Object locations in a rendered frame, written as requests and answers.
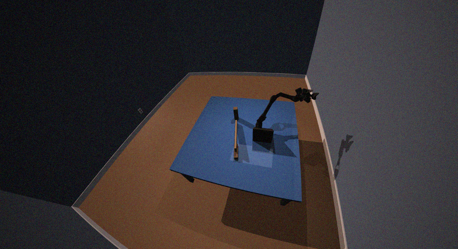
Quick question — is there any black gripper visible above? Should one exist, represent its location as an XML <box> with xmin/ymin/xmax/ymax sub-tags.
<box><xmin>302</xmin><ymin>88</ymin><xmax>319</xmax><ymax>100</ymax></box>

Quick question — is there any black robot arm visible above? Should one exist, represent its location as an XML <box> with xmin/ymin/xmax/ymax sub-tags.
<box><xmin>255</xmin><ymin>87</ymin><xmax>311</xmax><ymax>128</ymax></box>

